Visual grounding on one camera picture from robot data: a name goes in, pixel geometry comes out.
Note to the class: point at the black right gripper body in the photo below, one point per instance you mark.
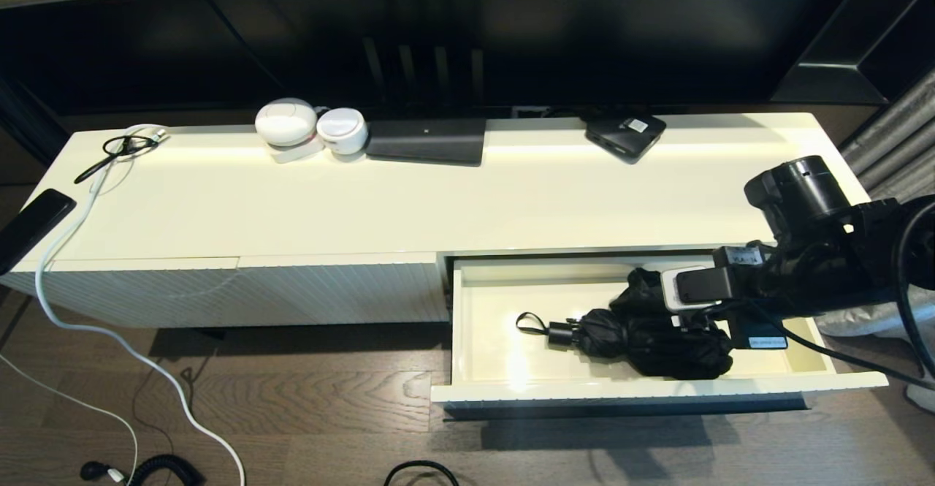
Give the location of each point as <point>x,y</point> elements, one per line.
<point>752,325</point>

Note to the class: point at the black folding umbrella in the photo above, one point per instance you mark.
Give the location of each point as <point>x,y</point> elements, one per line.
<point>657,340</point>

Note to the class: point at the white fluted drawer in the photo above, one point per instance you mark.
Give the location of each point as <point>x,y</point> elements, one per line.
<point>511,340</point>

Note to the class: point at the white TV cabinet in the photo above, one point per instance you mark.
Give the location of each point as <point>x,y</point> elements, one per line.
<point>292,201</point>

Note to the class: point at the white rounded floor object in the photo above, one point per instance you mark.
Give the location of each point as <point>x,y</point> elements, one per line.
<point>922,398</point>

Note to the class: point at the grey pleated curtain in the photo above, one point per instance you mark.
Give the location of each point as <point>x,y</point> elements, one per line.
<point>891,157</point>

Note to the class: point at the small black labelled box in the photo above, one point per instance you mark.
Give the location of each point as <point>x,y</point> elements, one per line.
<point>621,137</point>

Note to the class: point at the black shelf unit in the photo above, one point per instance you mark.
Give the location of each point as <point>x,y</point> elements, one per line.
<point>833,77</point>

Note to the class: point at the black television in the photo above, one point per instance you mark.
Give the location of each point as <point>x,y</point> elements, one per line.
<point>584,47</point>

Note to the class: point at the dark grey flat box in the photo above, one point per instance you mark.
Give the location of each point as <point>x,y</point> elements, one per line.
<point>427,139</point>

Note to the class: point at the small white round device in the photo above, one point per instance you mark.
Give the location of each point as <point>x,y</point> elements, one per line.
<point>342,129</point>

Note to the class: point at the large white round device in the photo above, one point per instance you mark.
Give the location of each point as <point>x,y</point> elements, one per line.
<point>285,122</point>

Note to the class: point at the black smartphone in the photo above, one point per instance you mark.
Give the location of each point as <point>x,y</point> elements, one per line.
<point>33,226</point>

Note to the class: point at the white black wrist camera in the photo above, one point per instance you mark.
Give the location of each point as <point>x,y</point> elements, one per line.
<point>697,287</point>

